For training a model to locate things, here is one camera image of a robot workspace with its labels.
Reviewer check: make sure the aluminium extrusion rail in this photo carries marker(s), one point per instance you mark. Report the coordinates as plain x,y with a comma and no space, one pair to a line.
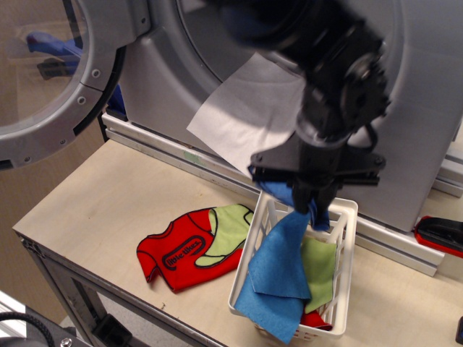
398,246

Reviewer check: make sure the red little tikes shirt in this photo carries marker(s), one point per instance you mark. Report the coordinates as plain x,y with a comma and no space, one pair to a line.
179,256

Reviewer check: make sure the red black clamp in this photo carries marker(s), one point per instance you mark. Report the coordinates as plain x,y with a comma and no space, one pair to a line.
441,234

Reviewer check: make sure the red cloth in basket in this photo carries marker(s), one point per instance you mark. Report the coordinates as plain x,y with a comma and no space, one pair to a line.
313,319

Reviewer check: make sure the metal table frame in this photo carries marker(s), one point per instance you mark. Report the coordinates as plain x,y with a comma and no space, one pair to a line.
79,292

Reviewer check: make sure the white grey cloth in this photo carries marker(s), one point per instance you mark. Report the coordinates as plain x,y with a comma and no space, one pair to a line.
253,110

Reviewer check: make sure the dark blue garment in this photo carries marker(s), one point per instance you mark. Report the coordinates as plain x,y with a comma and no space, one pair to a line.
280,191

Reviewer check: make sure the light blue felt cloth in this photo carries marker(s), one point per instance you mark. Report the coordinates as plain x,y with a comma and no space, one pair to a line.
275,288

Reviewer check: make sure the white plastic laundry basket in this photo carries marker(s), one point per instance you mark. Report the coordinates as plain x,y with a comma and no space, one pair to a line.
341,232

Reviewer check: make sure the grey toy washing machine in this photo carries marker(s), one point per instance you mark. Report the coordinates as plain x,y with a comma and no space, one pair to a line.
171,71

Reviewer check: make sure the green cloth in basket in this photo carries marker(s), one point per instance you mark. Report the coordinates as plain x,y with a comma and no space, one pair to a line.
319,262

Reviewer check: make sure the round grey machine door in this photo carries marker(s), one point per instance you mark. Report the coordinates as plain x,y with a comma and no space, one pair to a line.
47,101

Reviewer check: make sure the green shirt on table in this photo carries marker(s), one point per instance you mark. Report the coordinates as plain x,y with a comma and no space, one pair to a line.
229,226

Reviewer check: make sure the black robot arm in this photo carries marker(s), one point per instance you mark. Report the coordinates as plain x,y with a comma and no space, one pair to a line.
333,141

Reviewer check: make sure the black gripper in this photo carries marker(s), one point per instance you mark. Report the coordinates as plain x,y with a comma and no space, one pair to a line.
307,166

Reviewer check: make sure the blue clamp behind door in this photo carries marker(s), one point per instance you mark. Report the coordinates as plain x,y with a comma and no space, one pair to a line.
42,42

